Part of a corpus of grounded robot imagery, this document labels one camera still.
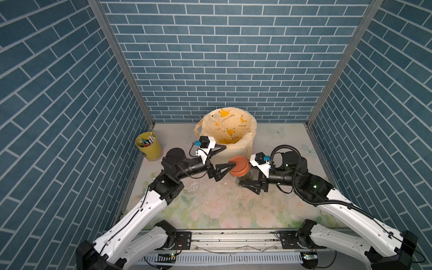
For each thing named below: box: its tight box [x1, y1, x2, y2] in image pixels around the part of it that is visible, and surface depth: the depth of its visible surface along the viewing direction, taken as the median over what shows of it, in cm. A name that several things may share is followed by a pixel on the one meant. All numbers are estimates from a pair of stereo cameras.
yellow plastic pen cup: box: [135, 131, 163, 162], surface depth 96 cm
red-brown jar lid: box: [228, 155, 251, 178], surface depth 59 cm
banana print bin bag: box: [194, 106, 258, 149], surface depth 89 cm
